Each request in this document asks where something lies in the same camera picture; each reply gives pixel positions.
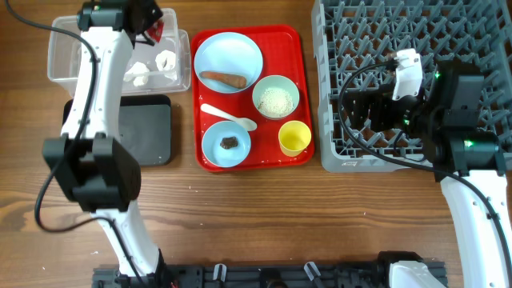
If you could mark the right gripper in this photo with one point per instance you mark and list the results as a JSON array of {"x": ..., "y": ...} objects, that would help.
[{"x": 380, "y": 100}]

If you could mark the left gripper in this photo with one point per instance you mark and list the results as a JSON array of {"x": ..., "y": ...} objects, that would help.
[{"x": 154, "y": 12}]

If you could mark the red snack wrapper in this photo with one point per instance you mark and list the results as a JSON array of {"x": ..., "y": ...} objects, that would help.
[{"x": 155, "y": 31}]

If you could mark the light green bowl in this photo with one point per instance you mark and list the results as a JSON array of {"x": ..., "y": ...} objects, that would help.
[{"x": 276, "y": 81}]

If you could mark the white rice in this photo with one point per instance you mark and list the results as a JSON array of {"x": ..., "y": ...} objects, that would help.
[{"x": 275, "y": 103}]

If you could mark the orange carrot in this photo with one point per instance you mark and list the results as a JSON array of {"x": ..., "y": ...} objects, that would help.
[{"x": 233, "y": 80}]

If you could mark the dark food scrap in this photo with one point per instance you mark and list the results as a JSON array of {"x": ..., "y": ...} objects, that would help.
[{"x": 229, "y": 143}]

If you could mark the white tissue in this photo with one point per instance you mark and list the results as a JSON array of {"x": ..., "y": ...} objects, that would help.
[
  {"x": 137, "y": 74},
  {"x": 166, "y": 61}
]

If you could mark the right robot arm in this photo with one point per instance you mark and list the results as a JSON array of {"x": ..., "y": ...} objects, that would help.
[{"x": 467, "y": 162}]

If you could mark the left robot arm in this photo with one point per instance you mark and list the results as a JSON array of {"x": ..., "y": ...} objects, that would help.
[{"x": 88, "y": 161}]

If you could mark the grey dishwasher rack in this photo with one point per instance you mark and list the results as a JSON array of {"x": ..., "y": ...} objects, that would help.
[{"x": 350, "y": 36}]

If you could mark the clear plastic bin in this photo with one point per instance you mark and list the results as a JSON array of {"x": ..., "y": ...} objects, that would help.
[{"x": 64, "y": 59}]

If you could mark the yellow plastic cup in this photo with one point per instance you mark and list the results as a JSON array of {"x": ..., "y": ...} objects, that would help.
[{"x": 294, "y": 136}]

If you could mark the large light blue plate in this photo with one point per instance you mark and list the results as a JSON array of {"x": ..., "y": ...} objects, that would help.
[{"x": 228, "y": 53}]

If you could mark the black plastic tray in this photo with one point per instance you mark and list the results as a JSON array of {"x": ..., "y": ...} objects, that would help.
[{"x": 121, "y": 133}]

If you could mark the red serving tray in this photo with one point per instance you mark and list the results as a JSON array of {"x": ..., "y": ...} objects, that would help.
[{"x": 282, "y": 55}]

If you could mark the white plastic spoon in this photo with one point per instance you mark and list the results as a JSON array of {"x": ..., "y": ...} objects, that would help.
[{"x": 246, "y": 123}]

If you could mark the small light blue plate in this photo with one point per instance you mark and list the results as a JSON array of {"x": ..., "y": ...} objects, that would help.
[{"x": 222, "y": 157}]

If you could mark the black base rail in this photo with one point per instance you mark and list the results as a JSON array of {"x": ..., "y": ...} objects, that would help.
[{"x": 272, "y": 276}]

